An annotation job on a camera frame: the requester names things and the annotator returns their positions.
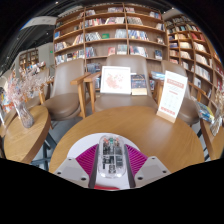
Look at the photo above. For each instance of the white framed picture, red print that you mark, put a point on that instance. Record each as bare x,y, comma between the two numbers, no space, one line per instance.
115,80

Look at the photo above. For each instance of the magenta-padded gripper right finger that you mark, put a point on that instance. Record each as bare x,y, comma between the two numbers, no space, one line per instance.
151,171

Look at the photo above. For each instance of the round wooden side table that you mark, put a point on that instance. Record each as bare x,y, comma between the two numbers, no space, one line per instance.
215,143
25,140

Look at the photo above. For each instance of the white and orange standing sign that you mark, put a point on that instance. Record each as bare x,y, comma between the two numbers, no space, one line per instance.
171,96

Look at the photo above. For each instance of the wide wooden bookshelf unit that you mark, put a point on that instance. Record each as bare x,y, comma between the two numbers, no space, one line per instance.
106,30

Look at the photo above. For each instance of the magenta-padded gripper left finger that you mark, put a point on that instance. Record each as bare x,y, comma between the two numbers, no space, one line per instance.
71,171

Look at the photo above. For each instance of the light blue flat books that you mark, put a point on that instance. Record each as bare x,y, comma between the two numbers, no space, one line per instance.
157,75

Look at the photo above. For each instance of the dark book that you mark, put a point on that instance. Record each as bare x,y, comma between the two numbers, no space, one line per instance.
138,84

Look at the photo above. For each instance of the glass vase with dried flowers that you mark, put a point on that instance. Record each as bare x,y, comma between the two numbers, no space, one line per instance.
216,123
25,116

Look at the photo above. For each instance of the small distant wooden bookshelf unit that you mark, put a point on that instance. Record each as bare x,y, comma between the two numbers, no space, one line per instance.
28,59

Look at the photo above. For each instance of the stack of blue books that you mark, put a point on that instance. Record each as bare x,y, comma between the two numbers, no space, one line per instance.
205,113

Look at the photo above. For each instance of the brown padded wooden armchair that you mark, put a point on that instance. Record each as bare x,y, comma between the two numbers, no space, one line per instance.
66,90
123,101
188,106

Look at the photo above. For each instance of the transparent computer mouse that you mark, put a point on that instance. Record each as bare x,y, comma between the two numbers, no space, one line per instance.
111,156

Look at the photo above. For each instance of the tall curved wooden bookshelf unit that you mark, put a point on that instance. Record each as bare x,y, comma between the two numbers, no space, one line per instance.
195,53

